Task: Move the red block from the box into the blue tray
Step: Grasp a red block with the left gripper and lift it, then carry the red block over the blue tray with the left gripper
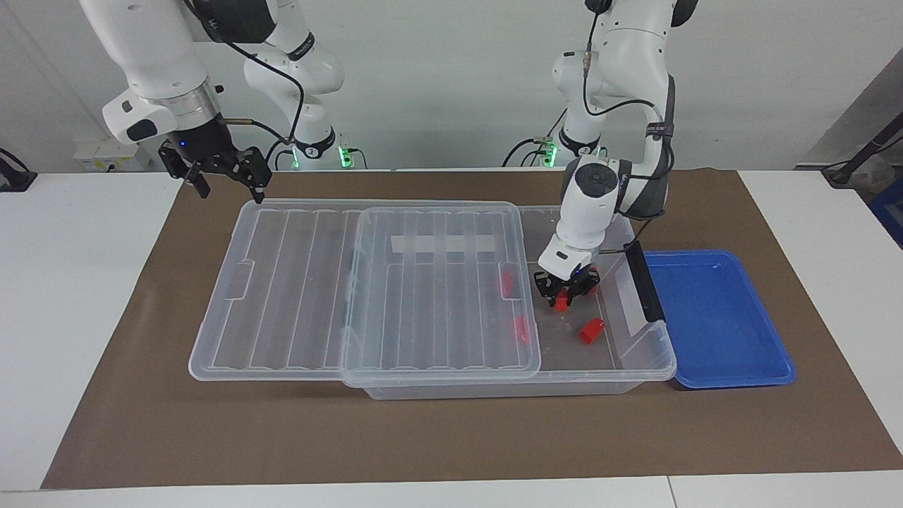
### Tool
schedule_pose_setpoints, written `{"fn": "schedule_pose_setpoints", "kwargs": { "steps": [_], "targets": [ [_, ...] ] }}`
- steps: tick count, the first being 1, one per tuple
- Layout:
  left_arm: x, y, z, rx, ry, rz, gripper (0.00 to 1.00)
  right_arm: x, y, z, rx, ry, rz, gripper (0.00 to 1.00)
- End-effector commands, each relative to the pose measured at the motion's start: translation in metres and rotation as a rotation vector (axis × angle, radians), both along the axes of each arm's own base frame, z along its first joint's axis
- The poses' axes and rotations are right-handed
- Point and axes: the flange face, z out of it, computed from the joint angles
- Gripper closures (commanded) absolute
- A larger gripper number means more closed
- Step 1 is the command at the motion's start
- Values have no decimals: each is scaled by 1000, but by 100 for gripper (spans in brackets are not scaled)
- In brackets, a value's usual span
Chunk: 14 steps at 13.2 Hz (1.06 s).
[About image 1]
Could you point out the brown table mat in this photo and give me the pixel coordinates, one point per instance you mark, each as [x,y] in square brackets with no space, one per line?
[211,437]

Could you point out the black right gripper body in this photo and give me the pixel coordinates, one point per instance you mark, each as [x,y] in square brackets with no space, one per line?
[208,148]

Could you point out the clear ribbed plastic lid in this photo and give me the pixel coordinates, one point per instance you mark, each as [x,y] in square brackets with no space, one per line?
[282,296]

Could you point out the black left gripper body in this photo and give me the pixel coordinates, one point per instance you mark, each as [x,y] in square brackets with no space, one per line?
[570,280]

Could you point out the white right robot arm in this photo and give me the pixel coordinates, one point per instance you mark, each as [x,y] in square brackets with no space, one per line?
[155,56]

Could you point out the black stand pole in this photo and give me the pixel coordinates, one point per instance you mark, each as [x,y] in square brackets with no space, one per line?
[875,144]

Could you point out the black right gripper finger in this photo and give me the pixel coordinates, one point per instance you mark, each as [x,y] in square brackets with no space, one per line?
[176,164]
[257,169]

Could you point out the blue plastic tray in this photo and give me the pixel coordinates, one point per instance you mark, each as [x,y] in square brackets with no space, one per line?
[719,331]

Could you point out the blue storage crate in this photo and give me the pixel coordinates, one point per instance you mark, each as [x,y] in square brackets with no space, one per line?
[890,212]

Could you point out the black clamp object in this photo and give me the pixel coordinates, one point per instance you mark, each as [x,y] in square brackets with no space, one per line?
[14,180]

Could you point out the clear plastic storage box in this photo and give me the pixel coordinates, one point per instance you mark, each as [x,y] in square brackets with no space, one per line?
[564,356]

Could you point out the white wall power strip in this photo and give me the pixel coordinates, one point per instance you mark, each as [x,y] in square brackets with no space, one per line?
[99,152]

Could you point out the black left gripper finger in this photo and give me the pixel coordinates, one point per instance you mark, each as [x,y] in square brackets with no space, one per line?
[591,283]
[543,286]

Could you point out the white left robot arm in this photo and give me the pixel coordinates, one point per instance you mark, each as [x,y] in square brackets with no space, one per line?
[600,204]

